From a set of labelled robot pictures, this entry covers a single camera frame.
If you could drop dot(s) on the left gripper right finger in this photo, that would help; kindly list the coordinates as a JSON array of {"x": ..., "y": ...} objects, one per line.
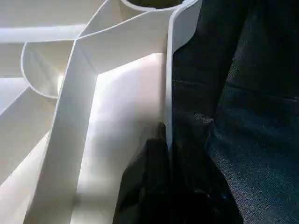
[{"x": 201, "y": 191}]

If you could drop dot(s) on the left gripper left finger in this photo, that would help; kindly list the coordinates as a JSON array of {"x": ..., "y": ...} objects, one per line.
[{"x": 142, "y": 186}]

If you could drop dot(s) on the white plastic table top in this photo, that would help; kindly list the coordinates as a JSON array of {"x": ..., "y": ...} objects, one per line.
[{"x": 93, "y": 102}]

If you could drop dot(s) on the black work mat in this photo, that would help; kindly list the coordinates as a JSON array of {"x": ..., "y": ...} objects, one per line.
[{"x": 238, "y": 102}]

